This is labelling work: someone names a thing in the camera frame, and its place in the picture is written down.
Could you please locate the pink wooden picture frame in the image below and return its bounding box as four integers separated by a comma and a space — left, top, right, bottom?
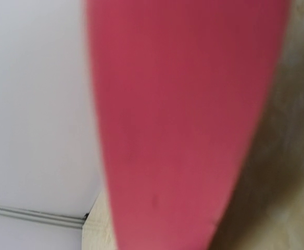
86, 1, 290, 249

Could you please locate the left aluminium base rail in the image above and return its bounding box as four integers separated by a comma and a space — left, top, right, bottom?
0, 206, 88, 230

